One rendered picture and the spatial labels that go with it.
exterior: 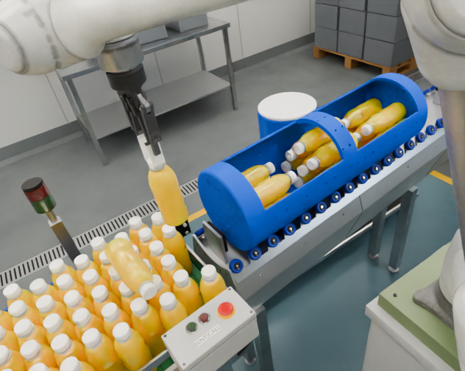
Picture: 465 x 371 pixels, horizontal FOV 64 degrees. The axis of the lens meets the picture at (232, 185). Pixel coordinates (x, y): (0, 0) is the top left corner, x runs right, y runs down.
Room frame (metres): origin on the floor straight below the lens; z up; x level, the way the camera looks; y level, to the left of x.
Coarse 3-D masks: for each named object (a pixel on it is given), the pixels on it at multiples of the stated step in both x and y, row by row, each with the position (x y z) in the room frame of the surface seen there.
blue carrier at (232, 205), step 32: (352, 96) 1.35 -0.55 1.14; (384, 96) 1.34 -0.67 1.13; (416, 96) 1.19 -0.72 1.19; (288, 128) 1.15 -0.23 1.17; (320, 128) 1.04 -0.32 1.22; (416, 128) 1.15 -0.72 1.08; (224, 160) 0.97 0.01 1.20; (256, 160) 1.10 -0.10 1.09; (352, 160) 0.96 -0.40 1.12; (224, 192) 0.82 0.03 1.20; (288, 192) 1.04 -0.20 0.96; (320, 192) 0.88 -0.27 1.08; (224, 224) 0.85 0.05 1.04; (256, 224) 0.75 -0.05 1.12
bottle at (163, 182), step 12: (168, 168) 0.75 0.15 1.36; (156, 180) 0.72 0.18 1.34; (168, 180) 0.73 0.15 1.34; (156, 192) 0.72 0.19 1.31; (168, 192) 0.72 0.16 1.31; (180, 192) 0.75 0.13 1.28; (168, 204) 0.72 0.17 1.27; (180, 204) 0.73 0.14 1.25; (168, 216) 0.72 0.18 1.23; (180, 216) 0.72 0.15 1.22
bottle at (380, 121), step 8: (392, 104) 1.23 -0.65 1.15; (400, 104) 1.22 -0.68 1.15; (384, 112) 1.18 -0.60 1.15; (392, 112) 1.18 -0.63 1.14; (400, 112) 1.19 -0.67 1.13; (368, 120) 1.17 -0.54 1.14; (376, 120) 1.14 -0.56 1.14; (384, 120) 1.14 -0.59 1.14; (392, 120) 1.16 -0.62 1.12; (376, 128) 1.13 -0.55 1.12; (384, 128) 1.13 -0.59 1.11
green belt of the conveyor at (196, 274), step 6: (192, 258) 0.86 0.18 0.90; (192, 264) 0.83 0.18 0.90; (198, 264) 0.83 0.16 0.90; (192, 270) 0.81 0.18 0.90; (198, 270) 0.80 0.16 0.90; (192, 276) 0.78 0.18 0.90; (198, 276) 0.78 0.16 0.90; (198, 282) 0.75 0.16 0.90; (168, 360) 0.54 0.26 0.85; (162, 366) 0.50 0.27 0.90; (168, 366) 0.50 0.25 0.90
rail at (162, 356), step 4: (164, 352) 0.49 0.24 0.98; (156, 356) 0.49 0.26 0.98; (160, 356) 0.49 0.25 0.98; (164, 356) 0.49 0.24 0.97; (168, 356) 0.49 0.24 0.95; (152, 360) 0.48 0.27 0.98; (156, 360) 0.48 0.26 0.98; (160, 360) 0.48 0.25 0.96; (164, 360) 0.49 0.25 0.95; (148, 364) 0.47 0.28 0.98; (152, 364) 0.47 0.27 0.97; (156, 364) 0.48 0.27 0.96; (140, 368) 0.46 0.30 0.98; (144, 368) 0.46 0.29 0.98; (148, 368) 0.47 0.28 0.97; (152, 368) 0.47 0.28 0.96
